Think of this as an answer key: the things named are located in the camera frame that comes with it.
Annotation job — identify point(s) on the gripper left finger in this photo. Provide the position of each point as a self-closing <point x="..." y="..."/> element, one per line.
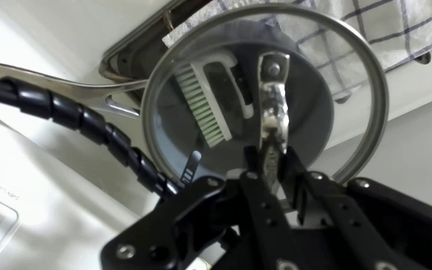
<point x="186" y="210"/>

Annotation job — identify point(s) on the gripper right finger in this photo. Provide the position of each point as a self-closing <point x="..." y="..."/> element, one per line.
<point x="388" y="210"/>

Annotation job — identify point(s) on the white scrub brush green bristles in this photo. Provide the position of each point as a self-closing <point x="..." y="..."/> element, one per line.
<point x="201" y="101"/>

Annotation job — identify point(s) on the dark coil stove burner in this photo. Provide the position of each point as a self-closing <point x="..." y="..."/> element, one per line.
<point x="135" y="56"/>

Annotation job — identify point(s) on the white checked dish towel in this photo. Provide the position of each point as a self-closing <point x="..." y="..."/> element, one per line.
<point x="388" y="26"/>

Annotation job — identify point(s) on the white stove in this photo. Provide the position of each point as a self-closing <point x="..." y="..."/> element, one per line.
<point x="51" y="30"/>

